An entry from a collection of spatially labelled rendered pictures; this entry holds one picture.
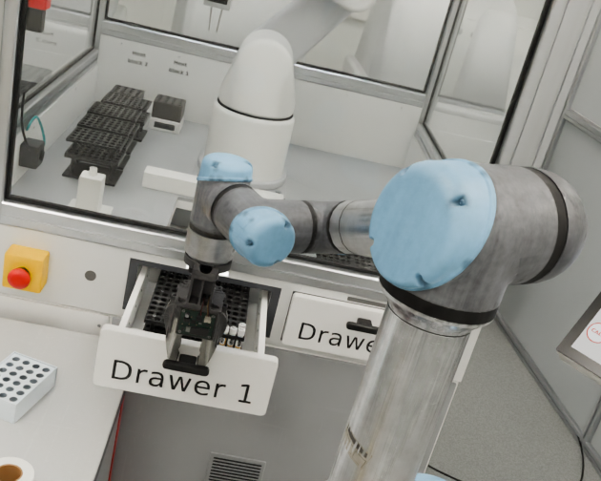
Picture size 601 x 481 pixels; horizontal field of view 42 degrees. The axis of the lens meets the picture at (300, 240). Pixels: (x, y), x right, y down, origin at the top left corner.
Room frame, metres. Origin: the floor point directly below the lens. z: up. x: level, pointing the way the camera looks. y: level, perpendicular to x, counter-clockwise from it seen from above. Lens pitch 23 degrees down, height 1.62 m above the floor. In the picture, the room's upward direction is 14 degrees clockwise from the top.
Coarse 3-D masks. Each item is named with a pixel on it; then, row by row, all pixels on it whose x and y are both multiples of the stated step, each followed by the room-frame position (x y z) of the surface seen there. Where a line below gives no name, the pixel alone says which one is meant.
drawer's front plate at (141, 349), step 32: (128, 352) 1.07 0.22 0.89; (160, 352) 1.07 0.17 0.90; (192, 352) 1.08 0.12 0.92; (224, 352) 1.08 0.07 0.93; (256, 352) 1.11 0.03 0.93; (96, 384) 1.06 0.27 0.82; (128, 384) 1.07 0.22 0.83; (192, 384) 1.08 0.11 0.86; (224, 384) 1.09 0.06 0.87; (256, 384) 1.09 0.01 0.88
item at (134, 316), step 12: (144, 276) 1.33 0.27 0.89; (156, 276) 1.42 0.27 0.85; (144, 288) 1.36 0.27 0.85; (252, 288) 1.44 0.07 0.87; (132, 300) 1.23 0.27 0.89; (144, 300) 1.34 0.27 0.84; (252, 300) 1.44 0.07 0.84; (264, 300) 1.35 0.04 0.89; (132, 312) 1.20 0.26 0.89; (144, 312) 1.29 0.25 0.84; (252, 312) 1.40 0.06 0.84; (264, 312) 1.31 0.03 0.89; (120, 324) 1.14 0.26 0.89; (132, 324) 1.24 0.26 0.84; (144, 324) 1.25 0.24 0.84; (252, 324) 1.35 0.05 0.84; (264, 324) 1.26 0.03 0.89; (252, 336) 1.31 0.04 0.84; (264, 336) 1.22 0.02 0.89; (252, 348) 1.26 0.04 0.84
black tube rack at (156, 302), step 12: (168, 276) 1.35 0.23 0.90; (180, 276) 1.35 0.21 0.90; (156, 288) 1.28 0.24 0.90; (168, 288) 1.30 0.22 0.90; (228, 288) 1.35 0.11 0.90; (240, 288) 1.36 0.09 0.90; (156, 300) 1.24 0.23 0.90; (168, 300) 1.25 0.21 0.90; (228, 300) 1.31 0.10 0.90; (240, 300) 1.32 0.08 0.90; (156, 312) 1.20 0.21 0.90; (228, 312) 1.27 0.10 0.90; (240, 312) 1.27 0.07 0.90; (156, 324) 1.21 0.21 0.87; (228, 324) 1.22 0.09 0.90; (240, 348) 1.20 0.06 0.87
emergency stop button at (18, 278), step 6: (12, 270) 1.23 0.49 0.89; (18, 270) 1.23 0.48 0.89; (24, 270) 1.24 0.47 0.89; (12, 276) 1.23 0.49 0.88; (18, 276) 1.23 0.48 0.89; (24, 276) 1.23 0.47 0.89; (12, 282) 1.23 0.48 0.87; (18, 282) 1.23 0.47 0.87; (24, 282) 1.23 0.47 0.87; (18, 288) 1.23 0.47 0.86
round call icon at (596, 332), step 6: (594, 318) 1.35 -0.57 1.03; (594, 324) 1.34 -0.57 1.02; (600, 324) 1.34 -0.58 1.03; (588, 330) 1.33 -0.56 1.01; (594, 330) 1.33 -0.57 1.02; (600, 330) 1.33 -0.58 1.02; (582, 336) 1.33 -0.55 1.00; (588, 336) 1.33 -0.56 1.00; (594, 336) 1.32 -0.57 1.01; (600, 336) 1.32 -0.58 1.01; (594, 342) 1.31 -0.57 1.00; (600, 342) 1.31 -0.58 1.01
